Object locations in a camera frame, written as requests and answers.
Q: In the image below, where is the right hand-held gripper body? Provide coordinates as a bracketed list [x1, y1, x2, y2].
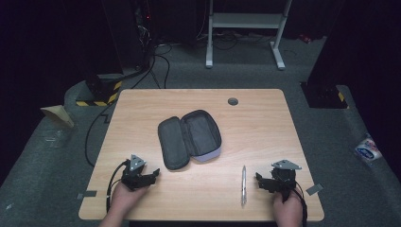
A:
[270, 159, 303, 202]

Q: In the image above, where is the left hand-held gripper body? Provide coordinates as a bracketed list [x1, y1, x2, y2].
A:
[120, 153, 149, 192]

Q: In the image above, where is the person's left hand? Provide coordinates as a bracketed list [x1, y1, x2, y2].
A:
[110, 182, 149, 219]

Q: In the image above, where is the person's right hand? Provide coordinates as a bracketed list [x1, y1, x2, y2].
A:
[271, 188, 305, 227]

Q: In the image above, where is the silver pen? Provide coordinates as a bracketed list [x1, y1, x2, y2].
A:
[240, 165, 248, 208]

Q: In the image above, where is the grey tape piece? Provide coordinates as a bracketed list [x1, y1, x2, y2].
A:
[305, 183, 324, 196]
[76, 190, 98, 201]

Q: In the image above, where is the open grey pencil case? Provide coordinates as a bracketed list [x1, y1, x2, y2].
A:
[157, 109, 223, 171]

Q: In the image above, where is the clear plastic bag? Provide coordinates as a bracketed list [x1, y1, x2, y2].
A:
[42, 126, 74, 149]

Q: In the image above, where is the white blue tissue packet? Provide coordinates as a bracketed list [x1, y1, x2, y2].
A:
[354, 132, 384, 163]

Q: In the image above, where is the black yellow striped stand base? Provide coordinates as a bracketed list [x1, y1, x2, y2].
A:
[75, 73, 123, 108]
[300, 80, 350, 110]

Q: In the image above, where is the beige paper cone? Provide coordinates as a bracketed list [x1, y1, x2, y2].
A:
[40, 104, 76, 130]

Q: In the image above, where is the white metal stand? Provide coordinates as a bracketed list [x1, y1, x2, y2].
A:
[205, 0, 293, 71]

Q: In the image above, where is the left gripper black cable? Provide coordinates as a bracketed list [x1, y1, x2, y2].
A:
[105, 159, 131, 214]

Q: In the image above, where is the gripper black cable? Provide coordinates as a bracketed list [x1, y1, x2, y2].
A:
[105, 159, 131, 214]
[293, 181, 309, 227]

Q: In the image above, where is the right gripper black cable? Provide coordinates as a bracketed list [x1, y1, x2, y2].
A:
[293, 181, 309, 227]

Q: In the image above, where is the black floor cable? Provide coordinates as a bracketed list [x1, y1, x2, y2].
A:
[84, 44, 172, 168]

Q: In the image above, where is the dark equipment rack with wires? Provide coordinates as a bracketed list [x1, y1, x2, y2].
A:
[101, 0, 159, 74]

